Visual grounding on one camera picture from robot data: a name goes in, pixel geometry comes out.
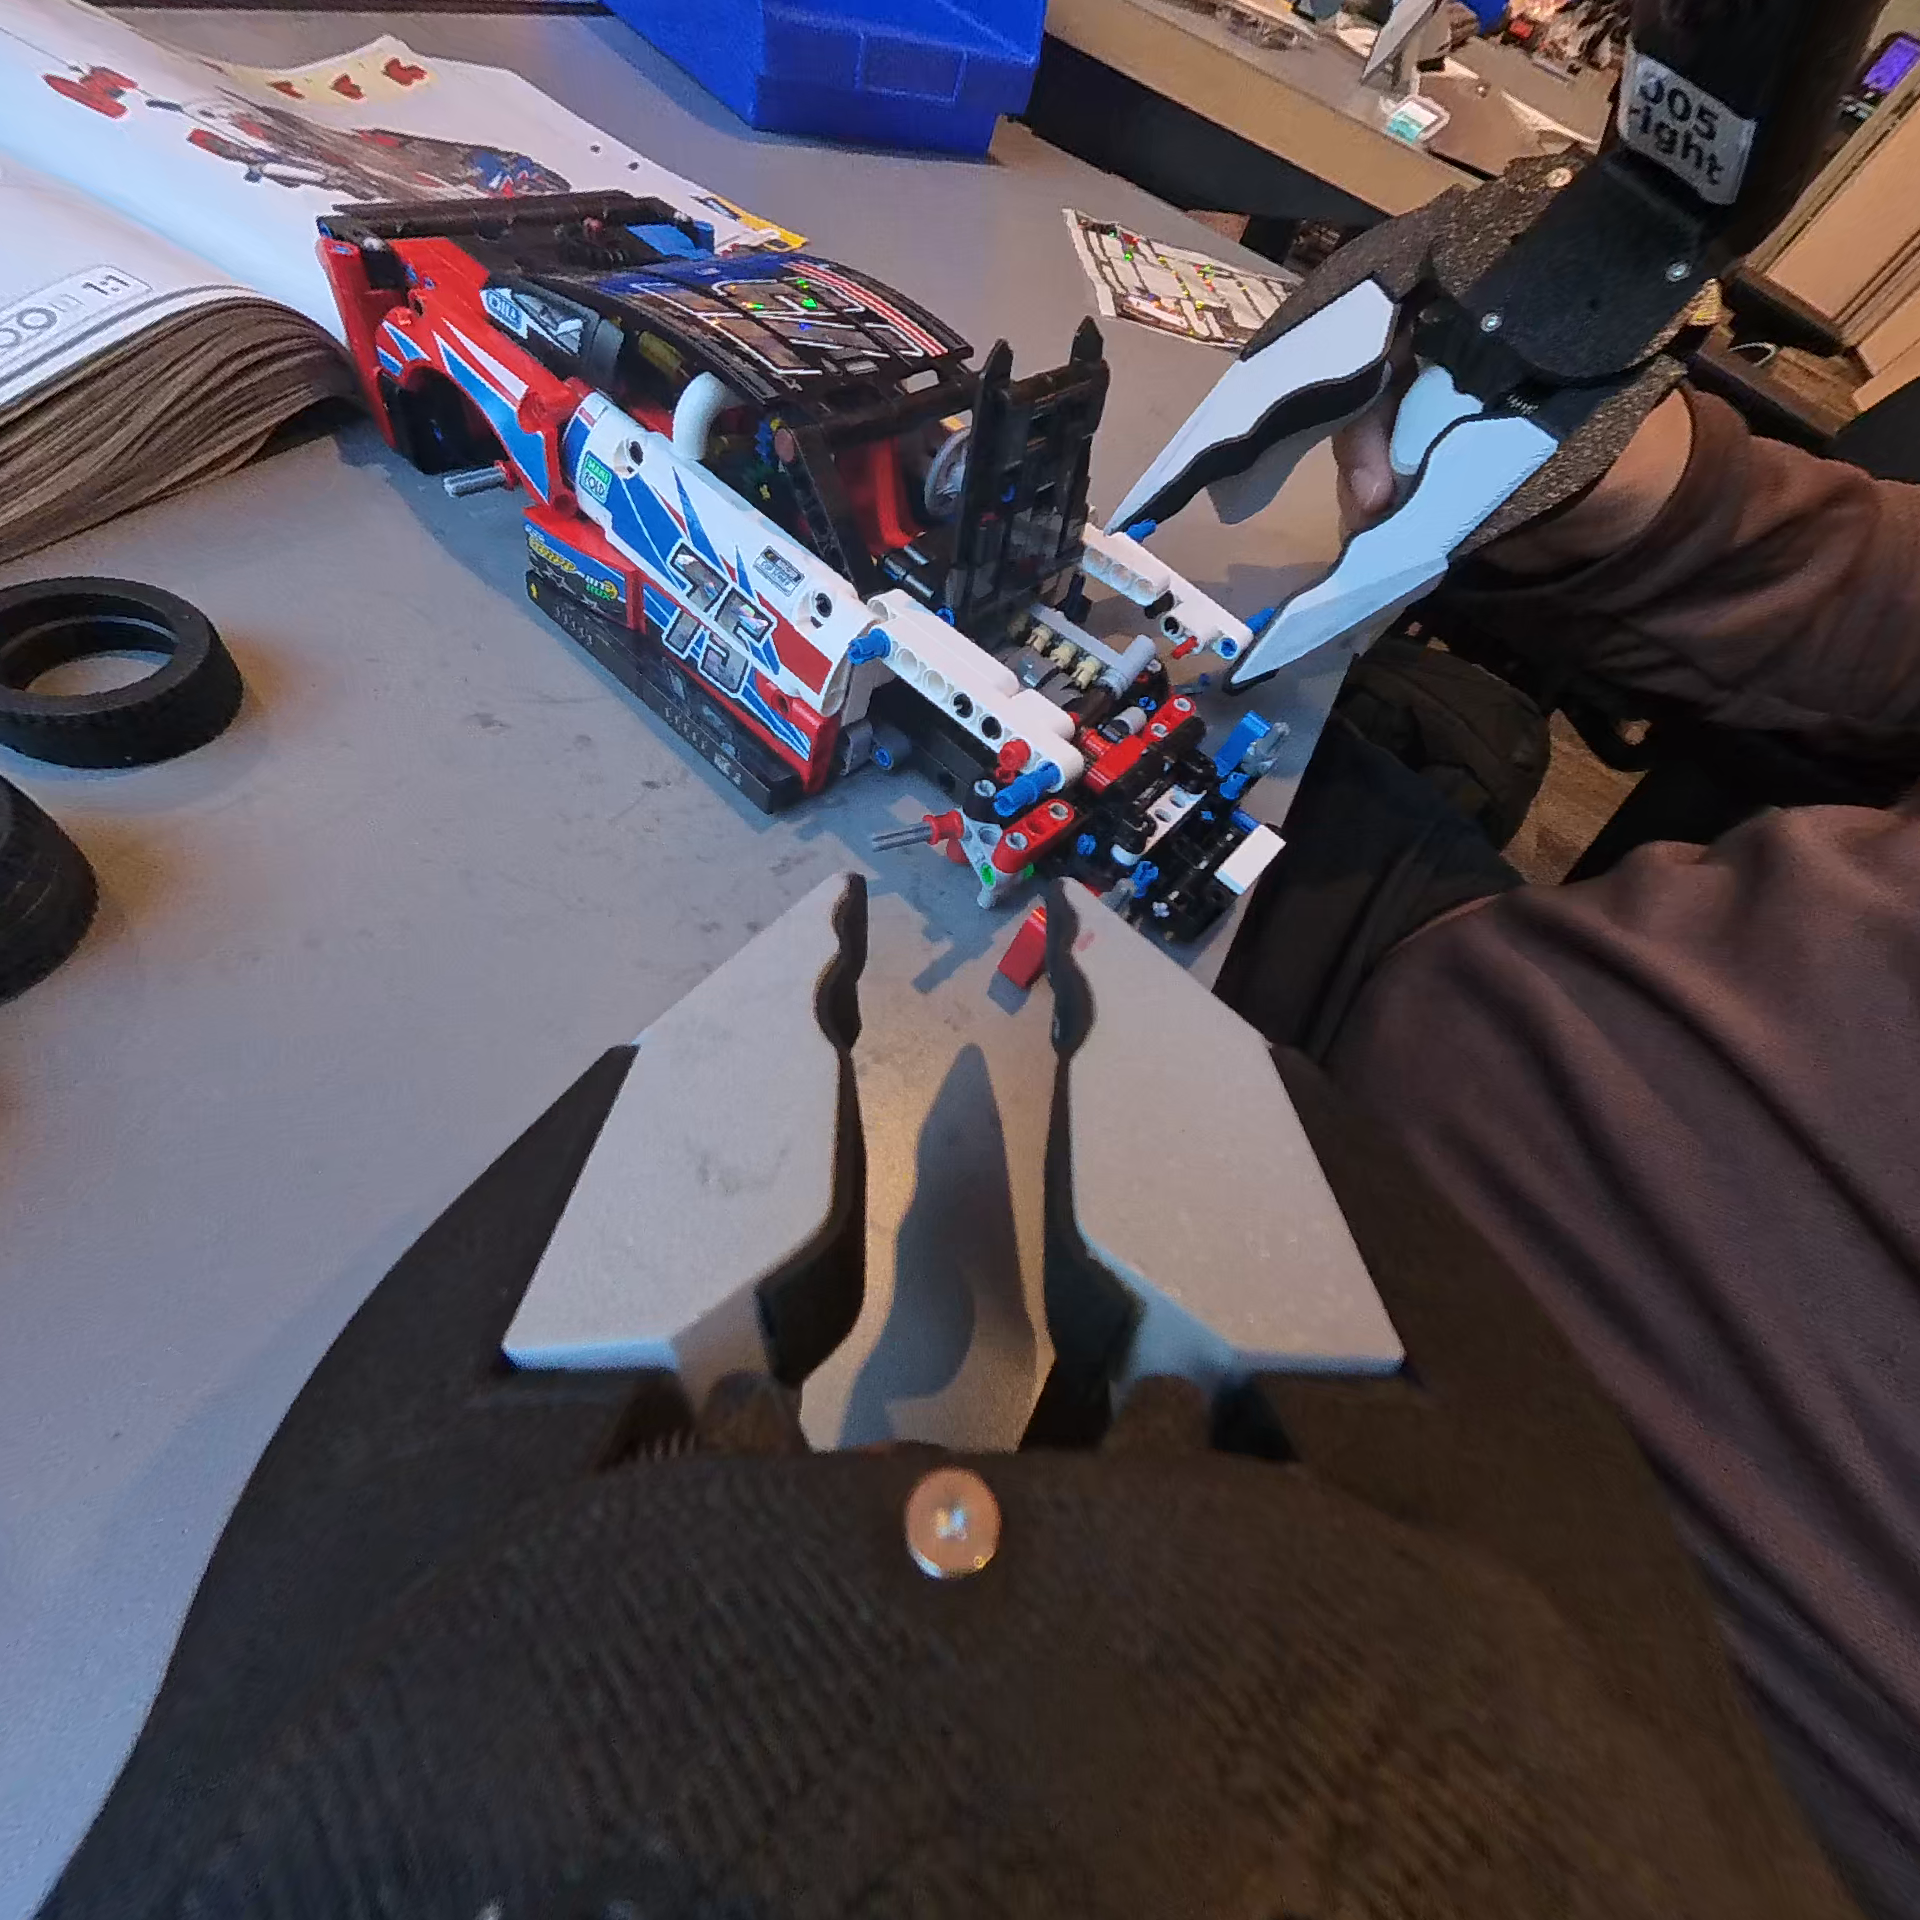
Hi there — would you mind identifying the person's right hand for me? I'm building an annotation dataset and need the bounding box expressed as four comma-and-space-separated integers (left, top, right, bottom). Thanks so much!
1335, 403, 1403, 531

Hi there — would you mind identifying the instruction booklet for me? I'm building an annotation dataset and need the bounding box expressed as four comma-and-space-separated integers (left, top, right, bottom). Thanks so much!
0, 0, 810, 566

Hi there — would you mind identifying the black ring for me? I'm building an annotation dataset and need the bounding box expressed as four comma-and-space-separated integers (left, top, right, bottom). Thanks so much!
0, 577, 243, 770

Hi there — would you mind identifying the toy brick race car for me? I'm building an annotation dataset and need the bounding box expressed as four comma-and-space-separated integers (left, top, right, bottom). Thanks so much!
314, 189, 1290, 995

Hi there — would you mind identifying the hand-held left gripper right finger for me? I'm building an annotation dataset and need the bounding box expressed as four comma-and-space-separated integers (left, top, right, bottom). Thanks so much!
1041, 879, 1403, 1384

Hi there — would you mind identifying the black and grey device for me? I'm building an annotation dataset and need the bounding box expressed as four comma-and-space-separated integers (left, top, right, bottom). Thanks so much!
1358, 0, 1479, 86

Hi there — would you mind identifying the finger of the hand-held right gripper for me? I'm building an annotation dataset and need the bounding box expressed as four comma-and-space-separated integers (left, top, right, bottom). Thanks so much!
1102, 277, 1403, 535
1226, 413, 1560, 695

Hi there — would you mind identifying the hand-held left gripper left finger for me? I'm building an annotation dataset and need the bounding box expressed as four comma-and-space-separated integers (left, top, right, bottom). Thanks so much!
502, 874, 872, 1384

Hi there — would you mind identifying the background desk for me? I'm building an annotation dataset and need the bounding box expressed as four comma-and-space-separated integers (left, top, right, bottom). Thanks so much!
1041, 0, 1623, 221

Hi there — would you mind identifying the holographic sticker sheet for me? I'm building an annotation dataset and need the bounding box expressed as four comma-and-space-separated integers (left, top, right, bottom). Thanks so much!
1065, 209, 1297, 350

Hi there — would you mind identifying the person's right forearm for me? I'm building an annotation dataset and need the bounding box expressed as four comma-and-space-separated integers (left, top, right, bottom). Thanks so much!
1477, 382, 1920, 753

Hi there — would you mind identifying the black rubber tire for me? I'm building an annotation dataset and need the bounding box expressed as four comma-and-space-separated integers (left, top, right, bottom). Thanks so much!
0, 778, 98, 1001

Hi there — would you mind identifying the blue plastic bin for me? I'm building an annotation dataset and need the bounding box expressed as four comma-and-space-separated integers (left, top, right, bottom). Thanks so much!
599, 0, 1043, 160

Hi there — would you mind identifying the grey desk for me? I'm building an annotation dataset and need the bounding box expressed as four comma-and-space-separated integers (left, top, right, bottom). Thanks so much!
0, 0, 1352, 1920

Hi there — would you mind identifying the brown sweater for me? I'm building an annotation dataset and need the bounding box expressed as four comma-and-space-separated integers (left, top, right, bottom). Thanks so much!
1274, 802, 1920, 1920

